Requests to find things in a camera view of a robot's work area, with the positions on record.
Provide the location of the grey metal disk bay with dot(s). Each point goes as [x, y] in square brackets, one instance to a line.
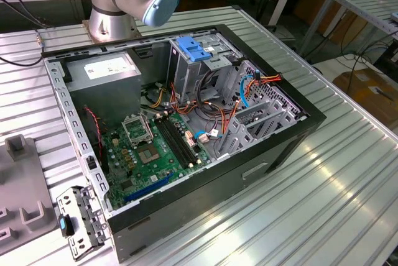
[241, 135]

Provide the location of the white board connector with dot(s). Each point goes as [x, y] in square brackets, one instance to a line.
[202, 138]

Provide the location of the black RAM slot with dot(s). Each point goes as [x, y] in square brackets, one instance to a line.
[182, 140]
[172, 143]

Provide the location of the grey metal drive cage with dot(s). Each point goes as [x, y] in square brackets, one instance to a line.
[183, 76]

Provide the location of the green motherboard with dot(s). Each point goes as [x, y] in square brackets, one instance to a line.
[161, 166]

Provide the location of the CPU socket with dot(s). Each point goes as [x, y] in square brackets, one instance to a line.
[149, 154]

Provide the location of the blue plastic drive latch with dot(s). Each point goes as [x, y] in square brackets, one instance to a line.
[192, 50]

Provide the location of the blue expansion slot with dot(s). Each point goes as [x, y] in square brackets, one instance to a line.
[149, 189]

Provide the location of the black open PC case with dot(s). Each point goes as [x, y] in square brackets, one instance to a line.
[186, 204]

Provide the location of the grey power supply unit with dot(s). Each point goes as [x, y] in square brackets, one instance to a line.
[105, 98]

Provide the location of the black case fan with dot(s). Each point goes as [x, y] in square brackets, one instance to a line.
[93, 135]

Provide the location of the brown cardboard box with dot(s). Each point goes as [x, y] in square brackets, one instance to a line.
[367, 92]

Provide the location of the black latch blue tab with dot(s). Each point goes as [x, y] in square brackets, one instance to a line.
[63, 225]

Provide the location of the grey parts rack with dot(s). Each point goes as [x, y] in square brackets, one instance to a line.
[21, 179]

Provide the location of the metal slat side table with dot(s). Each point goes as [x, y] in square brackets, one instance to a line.
[367, 5]

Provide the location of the hinged metal slot bracket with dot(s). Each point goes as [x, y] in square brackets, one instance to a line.
[70, 199]

